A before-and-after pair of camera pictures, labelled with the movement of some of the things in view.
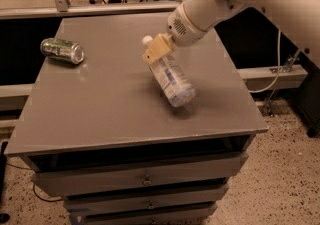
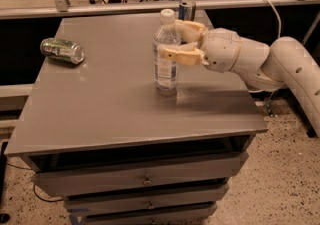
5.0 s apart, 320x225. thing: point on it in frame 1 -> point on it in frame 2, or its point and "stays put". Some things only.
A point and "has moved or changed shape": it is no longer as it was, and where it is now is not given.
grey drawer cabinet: [99, 132] stays put
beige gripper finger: [158, 47] -> [185, 54]
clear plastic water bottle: [172, 77] has moved or changed shape
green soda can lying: [60, 49] stays put
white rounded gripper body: [180, 32] -> [220, 50]
